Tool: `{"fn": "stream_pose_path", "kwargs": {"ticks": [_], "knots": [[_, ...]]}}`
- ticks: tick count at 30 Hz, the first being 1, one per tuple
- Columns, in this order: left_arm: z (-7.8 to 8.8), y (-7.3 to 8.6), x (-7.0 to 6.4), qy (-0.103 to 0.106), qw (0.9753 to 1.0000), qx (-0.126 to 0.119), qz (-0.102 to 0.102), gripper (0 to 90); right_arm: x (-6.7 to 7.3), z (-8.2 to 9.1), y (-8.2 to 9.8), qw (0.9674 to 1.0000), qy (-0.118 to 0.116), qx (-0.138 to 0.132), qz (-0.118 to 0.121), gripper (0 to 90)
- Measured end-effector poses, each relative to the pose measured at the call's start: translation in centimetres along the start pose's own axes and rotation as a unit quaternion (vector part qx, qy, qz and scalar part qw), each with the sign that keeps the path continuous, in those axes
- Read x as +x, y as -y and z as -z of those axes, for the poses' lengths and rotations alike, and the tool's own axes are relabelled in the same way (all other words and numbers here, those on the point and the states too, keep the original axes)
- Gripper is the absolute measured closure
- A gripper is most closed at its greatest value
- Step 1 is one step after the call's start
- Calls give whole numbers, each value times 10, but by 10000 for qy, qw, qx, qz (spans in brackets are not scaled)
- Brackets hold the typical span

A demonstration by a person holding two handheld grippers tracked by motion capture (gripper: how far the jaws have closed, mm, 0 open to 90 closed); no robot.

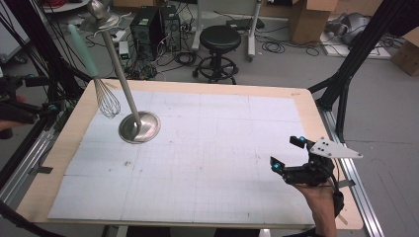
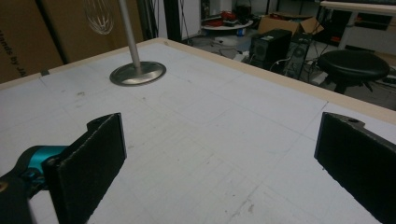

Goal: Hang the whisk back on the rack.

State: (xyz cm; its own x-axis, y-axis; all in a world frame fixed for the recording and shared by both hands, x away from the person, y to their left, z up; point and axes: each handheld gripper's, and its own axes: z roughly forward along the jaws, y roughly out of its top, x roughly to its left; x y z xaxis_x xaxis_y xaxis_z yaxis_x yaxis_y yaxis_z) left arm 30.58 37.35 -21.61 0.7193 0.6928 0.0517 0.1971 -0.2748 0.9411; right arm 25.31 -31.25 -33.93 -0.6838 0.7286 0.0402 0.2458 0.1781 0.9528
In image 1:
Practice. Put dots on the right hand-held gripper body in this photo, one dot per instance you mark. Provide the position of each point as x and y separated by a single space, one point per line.
329 149

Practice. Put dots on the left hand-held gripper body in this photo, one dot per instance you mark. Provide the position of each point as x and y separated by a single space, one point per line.
13 112

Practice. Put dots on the metal utensil stand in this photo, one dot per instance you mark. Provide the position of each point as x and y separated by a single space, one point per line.
122 77

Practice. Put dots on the person's left hand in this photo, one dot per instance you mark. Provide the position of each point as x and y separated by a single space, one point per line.
6 126

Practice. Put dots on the person's right hand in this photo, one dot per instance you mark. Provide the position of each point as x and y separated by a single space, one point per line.
319 200

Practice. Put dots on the grey tape piece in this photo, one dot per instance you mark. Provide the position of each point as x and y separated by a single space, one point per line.
346 183

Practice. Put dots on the black tape piece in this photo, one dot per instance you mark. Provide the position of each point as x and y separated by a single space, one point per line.
42 170

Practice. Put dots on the white grid mat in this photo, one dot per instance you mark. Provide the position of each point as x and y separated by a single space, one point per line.
214 158

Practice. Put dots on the round white table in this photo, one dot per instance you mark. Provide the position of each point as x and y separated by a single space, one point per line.
66 6

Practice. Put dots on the small white device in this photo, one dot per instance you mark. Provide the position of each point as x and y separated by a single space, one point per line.
124 49

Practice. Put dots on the white floor board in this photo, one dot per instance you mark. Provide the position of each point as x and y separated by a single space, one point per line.
378 52

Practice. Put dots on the tall cardboard box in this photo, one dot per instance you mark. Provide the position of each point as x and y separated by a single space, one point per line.
306 23

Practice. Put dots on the large black computer tower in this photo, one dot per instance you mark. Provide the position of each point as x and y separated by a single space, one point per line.
145 33

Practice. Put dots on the low cardboard box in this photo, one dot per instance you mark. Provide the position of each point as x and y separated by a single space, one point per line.
406 56

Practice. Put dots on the grey bag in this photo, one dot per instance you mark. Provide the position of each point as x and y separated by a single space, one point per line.
351 28

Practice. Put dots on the black round stool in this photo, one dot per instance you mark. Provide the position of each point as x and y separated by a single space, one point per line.
220 39

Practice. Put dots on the flat black device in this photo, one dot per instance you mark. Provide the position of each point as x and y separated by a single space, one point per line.
242 23

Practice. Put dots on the small black computer tower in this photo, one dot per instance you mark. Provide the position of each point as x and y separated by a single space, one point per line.
171 28

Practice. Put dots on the aluminium rail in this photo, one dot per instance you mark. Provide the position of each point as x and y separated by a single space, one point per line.
354 177
26 164

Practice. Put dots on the black frame stand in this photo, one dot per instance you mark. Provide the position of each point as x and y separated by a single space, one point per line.
49 46
355 56

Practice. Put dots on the white stand frame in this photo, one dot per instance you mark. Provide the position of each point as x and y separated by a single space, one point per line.
253 29

